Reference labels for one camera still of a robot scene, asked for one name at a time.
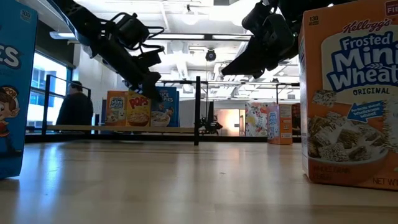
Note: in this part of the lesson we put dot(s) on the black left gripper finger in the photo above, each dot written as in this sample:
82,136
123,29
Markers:
152,87

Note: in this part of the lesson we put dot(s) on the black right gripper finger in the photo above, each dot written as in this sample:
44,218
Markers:
248,62

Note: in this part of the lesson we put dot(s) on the blue Rice Krispies cereal box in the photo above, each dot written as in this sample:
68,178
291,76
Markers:
15,93
164,112

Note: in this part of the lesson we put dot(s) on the yellow Pops cereal box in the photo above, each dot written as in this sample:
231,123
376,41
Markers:
138,112

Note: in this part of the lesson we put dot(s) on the orange Mini Wheats cereal box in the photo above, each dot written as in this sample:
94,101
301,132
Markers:
115,109
348,124
280,124

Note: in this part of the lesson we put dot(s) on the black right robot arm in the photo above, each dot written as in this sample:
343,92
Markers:
289,9

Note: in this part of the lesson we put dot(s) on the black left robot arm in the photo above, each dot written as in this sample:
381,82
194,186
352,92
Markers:
81,15

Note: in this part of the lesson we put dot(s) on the black round ceiling fixture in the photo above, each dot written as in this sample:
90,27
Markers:
211,55

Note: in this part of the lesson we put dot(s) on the floral patterned panel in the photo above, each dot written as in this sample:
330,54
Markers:
256,119

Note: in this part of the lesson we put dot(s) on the person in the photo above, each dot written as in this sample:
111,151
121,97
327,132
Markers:
74,109

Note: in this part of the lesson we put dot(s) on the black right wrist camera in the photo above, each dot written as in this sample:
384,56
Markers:
256,17

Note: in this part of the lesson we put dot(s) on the wooden shelf with black frame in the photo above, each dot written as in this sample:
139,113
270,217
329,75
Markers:
124,129

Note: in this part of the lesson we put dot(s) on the small black clamp mount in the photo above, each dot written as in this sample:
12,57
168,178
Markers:
211,126

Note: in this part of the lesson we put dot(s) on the black aluminium table frame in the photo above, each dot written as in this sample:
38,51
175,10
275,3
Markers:
93,137

